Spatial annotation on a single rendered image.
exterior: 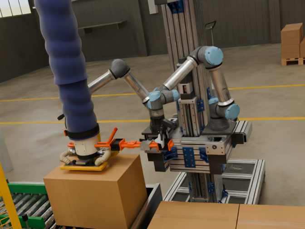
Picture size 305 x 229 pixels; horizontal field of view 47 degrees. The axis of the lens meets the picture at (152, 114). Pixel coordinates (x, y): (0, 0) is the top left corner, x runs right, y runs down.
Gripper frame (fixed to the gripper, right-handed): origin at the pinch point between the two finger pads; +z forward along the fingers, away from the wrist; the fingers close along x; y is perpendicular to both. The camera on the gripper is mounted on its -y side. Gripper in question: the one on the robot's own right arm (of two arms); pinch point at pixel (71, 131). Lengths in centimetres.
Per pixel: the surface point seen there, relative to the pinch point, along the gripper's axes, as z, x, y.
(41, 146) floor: 114, 212, -228
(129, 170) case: 19, -27, 61
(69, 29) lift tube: -81, -31, 40
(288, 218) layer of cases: 56, -17, 164
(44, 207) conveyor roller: 58, -25, -27
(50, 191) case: 28, -46, 4
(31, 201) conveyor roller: 58, -18, -45
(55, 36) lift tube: -79, -37, 33
